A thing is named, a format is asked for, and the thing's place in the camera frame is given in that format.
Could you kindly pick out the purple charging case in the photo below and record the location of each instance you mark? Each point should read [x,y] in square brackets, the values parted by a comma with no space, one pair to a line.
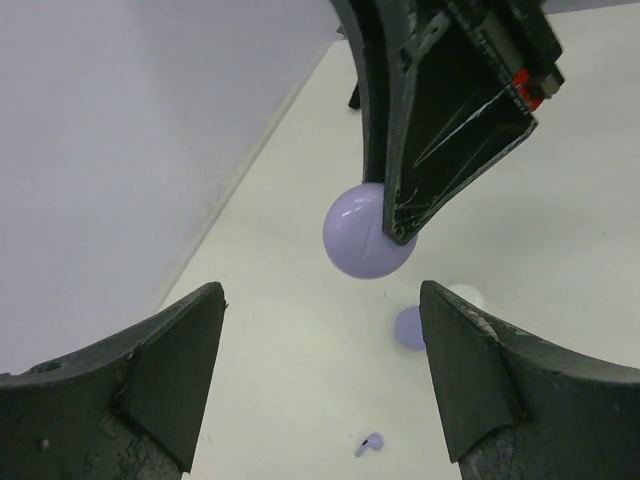
[353,236]
[408,329]

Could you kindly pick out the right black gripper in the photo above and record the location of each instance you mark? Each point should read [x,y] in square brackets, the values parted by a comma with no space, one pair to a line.
[460,98]

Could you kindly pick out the white earbud charging case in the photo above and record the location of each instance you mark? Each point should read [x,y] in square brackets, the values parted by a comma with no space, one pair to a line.
[467,295]

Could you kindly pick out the black cloth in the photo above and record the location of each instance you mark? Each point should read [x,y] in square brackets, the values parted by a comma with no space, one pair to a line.
[354,102]

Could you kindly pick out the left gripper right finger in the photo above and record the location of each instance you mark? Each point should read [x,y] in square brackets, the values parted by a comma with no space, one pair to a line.
[515,406]

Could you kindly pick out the purple earbud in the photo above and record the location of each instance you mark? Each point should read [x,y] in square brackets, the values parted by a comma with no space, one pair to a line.
[373,442]

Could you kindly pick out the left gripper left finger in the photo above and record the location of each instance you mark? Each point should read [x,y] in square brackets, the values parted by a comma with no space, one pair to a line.
[130,406]

